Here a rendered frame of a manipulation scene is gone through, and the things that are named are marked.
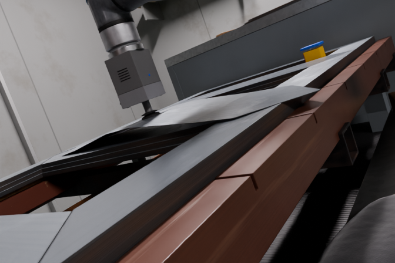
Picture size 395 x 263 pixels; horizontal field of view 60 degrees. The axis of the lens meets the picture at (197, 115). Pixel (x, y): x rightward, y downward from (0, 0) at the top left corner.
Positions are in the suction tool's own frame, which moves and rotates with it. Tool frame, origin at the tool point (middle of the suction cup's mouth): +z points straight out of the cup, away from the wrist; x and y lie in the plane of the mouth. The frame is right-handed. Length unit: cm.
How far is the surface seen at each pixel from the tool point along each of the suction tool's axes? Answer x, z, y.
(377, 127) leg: 45, 30, -56
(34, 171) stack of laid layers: -34.5, 2.1, 2.2
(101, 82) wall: -199, -38, -274
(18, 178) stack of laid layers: -35.7, 2.2, 6.1
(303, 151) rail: 30.8, 5.9, 26.0
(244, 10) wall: -28, -59, -344
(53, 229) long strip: 13.6, 1.5, 44.5
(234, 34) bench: 5, -17, -82
